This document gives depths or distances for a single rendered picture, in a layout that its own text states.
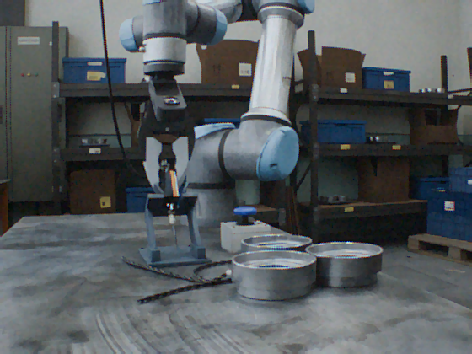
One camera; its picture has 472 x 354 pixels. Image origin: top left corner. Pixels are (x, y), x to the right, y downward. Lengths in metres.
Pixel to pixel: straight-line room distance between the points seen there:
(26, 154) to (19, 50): 0.88
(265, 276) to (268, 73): 0.66
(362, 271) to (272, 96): 0.59
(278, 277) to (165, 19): 0.48
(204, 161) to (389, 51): 4.58
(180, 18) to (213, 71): 3.42
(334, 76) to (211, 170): 3.54
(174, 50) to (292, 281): 0.44
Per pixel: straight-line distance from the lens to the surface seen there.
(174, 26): 0.87
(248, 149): 1.10
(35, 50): 4.51
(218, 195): 1.17
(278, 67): 1.18
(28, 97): 4.46
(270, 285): 0.59
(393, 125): 5.53
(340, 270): 0.65
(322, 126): 4.57
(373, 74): 4.86
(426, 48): 5.90
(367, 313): 0.56
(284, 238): 0.81
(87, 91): 4.07
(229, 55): 4.32
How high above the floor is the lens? 0.98
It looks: 4 degrees down
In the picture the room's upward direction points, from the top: 1 degrees counter-clockwise
